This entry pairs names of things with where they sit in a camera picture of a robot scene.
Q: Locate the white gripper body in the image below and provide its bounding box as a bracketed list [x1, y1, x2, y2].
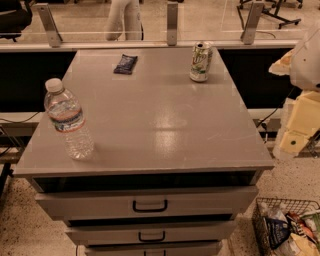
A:
[280, 91, 320, 154]

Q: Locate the black cable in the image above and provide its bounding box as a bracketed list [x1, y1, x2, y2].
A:
[255, 86, 296, 130]
[0, 111, 40, 158]

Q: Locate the drawer with black handle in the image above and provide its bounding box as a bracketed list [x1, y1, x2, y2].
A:
[66, 221, 236, 246]
[85, 242, 222, 256]
[36, 186, 258, 221]

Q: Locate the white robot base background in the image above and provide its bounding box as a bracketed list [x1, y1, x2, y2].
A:
[106, 0, 144, 41]

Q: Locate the black chair base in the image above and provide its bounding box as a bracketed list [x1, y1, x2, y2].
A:
[237, 0, 301, 29]

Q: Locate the yellow snack bag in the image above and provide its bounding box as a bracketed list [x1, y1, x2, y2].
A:
[282, 233, 320, 256]

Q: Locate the clear plastic water bottle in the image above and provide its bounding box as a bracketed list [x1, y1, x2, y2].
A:
[44, 78, 94, 160]

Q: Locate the metal bracket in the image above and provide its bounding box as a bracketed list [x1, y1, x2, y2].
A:
[167, 1, 178, 46]
[35, 3, 62, 48]
[241, 0, 264, 45]

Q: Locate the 7up soda can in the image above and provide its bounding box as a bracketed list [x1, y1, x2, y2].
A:
[189, 41, 213, 82]

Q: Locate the top drawer with black handle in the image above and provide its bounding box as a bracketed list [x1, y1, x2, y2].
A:
[36, 186, 258, 221]

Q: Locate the dark blue chip bag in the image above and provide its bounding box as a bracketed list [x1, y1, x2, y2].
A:
[265, 218, 290, 249]

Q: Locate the dark blue snack packet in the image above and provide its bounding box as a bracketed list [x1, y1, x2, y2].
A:
[113, 54, 138, 75]

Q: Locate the bottom drawer with black handle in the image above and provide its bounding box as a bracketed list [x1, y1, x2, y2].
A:
[85, 242, 222, 256]

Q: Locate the left metal bracket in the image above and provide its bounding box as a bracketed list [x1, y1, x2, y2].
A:
[35, 3, 62, 48]

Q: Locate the wire mesh basket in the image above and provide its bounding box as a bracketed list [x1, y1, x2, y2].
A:
[252, 197, 319, 256]

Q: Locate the black office chair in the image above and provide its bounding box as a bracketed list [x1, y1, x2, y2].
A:
[0, 0, 33, 41]

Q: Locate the red snack bag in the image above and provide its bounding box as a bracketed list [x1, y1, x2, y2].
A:
[286, 212, 314, 240]

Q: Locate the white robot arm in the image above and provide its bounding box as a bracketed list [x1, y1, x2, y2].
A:
[269, 21, 320, 159]

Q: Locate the black cable left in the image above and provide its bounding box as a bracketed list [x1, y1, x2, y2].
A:
[0, 111, 40, 158]

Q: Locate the middle drawer with black handle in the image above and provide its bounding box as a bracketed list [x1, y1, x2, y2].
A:
[66, 221, 236, 246]

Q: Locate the right metal bracket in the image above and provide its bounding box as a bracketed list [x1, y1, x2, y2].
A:
[241, 0, 264, 45]

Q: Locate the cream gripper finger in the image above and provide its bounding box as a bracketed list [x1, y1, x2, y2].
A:
[269, 50, 293, 76]

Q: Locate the black cable right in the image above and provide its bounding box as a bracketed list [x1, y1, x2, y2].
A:
[255, 86, 296, 130]

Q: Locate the grey drawer cabinet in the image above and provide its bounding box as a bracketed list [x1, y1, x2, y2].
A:
[13, 46, 276, 256]

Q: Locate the middle metal bracket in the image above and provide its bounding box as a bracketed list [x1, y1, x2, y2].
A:
[167, 1, 178, 46]

